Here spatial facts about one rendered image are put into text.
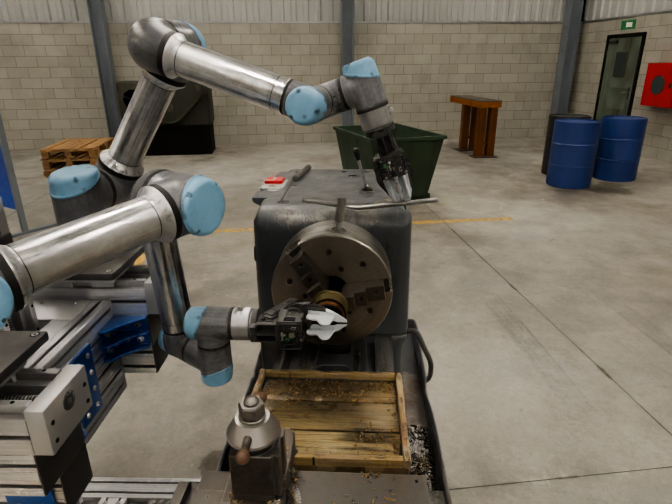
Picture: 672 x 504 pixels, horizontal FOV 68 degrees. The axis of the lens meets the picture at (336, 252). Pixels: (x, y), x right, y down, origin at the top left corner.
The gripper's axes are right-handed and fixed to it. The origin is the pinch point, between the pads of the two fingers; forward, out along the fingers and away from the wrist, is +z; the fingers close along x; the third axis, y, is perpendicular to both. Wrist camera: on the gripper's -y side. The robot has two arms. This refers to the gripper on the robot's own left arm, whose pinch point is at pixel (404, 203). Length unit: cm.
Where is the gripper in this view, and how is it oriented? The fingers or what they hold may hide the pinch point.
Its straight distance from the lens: 124.9
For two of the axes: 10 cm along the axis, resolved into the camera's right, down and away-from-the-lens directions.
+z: 3.4, 8.8, 3.2
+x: 9.4, -3.0, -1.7
